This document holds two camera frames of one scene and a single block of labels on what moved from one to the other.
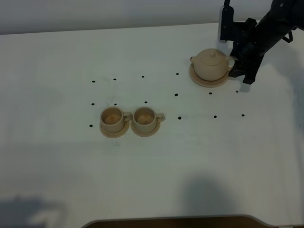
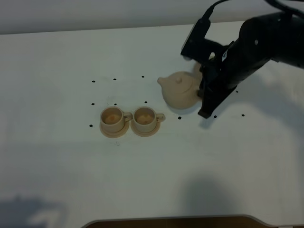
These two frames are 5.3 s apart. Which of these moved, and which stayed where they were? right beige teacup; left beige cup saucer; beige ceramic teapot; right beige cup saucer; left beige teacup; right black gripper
Moved: right black gripper; beige ceramic teapot
Stayed: right beige cup saucer; left beige cup saucer; left beige teacup; right beige teacup
